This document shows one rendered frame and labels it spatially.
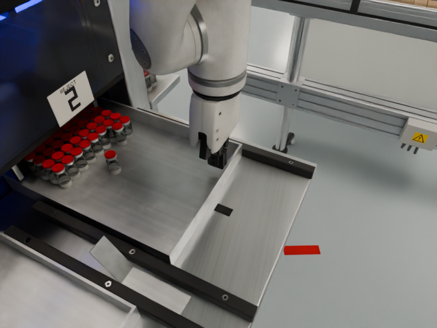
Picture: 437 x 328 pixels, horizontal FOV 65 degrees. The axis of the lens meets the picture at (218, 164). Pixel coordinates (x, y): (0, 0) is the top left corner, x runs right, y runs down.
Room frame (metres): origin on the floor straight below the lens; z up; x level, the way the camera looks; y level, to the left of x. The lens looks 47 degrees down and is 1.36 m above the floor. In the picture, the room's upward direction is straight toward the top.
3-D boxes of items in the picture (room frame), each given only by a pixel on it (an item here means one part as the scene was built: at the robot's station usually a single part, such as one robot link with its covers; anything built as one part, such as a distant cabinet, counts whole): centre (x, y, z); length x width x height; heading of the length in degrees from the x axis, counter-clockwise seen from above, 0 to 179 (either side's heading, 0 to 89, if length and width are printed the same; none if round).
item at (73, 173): (0.47, 0.24, 0.90); 0.18 x 0.02 x 0.05; 153
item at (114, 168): (0.43, 0.19, 0.90); 0.02 x 0.02 x 0.04
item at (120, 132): (0.51, 0.20, 0.90); 0.02 x 0.02 x 0.05
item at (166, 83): (0.74, 0.19, 0.87); 0.14 x 0.13 x 0.02; 63
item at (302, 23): (1.26, -0.32, 0.46); 0.09 x 0.09 x 0.77; 63
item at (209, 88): (0.43, 0.00, 1.09); 0.09 x 0.08 x 0.03; 153
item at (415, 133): (0.97, -0.76, 0.50); 0.12 x 0.05 x 0.09; 63
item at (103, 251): (0.21, 0.11, 0.91); 0.14 x 0.03 x 0.06; 62
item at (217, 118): (0.43, 0.00, 1.03); 0.10 x 0.08 x 0.11; 153
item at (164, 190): (0.43, 0.16, 0.90); 0.34 x 0.26 x 0.04; 63
